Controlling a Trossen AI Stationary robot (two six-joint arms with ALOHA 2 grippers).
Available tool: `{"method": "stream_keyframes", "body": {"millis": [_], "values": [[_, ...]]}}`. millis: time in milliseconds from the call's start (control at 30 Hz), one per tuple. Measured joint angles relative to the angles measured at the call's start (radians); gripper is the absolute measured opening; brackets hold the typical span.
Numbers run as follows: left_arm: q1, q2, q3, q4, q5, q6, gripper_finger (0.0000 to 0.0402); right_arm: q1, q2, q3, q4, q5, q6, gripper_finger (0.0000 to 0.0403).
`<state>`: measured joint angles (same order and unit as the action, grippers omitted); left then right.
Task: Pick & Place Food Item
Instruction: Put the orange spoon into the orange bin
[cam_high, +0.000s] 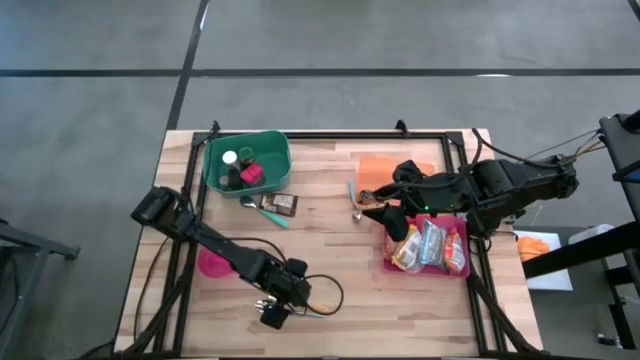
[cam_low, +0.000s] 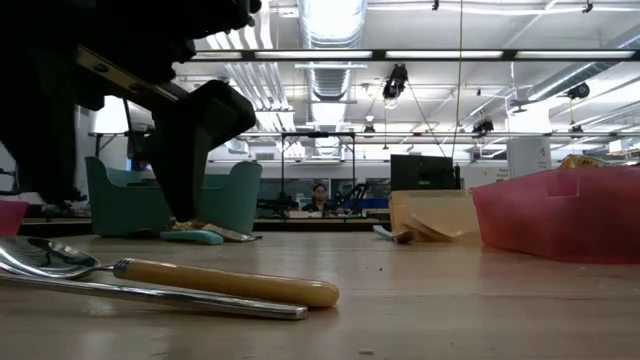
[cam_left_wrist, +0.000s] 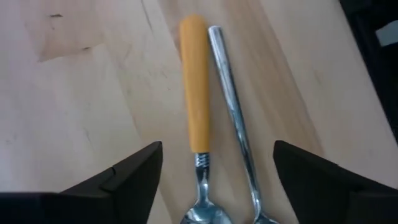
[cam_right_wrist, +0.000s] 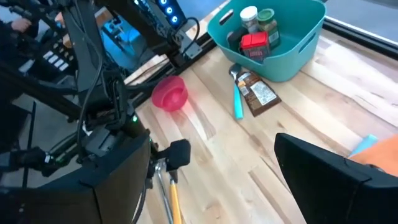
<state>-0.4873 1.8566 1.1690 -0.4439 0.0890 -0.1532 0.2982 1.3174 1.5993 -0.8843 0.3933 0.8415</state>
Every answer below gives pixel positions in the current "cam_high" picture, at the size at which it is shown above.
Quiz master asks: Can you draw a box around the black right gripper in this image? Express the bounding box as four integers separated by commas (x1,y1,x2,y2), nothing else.
362,159,441,242

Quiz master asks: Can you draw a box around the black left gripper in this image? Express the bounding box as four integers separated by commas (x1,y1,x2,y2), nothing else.
259,258,312,331

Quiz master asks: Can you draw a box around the orange-handled metal spoon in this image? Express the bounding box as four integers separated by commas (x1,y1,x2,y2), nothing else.
264,294,330,317

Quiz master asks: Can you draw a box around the blue ramen packet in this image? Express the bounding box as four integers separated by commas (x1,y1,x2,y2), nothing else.
418,219,447,266

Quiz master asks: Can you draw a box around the orange chicken ramen packet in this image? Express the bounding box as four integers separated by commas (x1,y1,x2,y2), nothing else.
442,227,467,276

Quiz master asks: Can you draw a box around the orange translucent bin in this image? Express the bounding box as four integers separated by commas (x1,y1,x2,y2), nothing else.
356,154,437,201

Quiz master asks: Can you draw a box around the pink plastic cup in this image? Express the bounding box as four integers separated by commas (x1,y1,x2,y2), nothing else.
197,247,239,279

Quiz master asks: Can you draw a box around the pink plastic bin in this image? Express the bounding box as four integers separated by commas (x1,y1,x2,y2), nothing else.
381,214,472,280

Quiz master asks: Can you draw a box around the brown snack packet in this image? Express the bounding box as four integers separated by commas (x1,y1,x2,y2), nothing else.
258,192,300,218

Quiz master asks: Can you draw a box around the teal plastic bin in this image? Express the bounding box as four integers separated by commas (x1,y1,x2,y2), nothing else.
202,128,294,200

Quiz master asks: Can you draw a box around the orange cloth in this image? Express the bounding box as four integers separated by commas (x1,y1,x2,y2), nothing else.
517,235,552,263

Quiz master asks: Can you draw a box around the white paper sheet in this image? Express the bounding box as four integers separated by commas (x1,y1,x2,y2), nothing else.
513,229,575,292

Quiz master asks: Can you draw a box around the black beam stand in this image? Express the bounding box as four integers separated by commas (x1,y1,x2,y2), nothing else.
522,219,640,351

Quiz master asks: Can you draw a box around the white box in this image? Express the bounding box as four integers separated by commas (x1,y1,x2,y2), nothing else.
568,223,616,246

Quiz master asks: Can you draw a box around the black cart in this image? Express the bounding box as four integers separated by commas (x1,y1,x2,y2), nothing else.
598,110,640,221

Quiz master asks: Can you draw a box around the grey metal table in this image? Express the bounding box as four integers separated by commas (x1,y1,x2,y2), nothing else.
0,218,81,360

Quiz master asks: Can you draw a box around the blue-handled spoon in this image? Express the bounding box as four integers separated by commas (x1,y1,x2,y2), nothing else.
347,179,363,222

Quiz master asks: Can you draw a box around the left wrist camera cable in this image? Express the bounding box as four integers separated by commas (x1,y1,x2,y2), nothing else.
299,273,345,317

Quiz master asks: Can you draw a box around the teal-handled spoon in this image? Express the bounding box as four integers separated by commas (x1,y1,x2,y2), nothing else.
239,195,292,230

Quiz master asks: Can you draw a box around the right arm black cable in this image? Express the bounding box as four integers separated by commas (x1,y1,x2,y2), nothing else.
469,128,566,166

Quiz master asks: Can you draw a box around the black aluminium rig frame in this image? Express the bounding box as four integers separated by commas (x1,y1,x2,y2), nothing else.
114,119,544,359

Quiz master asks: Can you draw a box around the grey cable bundle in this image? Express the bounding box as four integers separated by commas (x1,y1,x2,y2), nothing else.
524,128,604,166

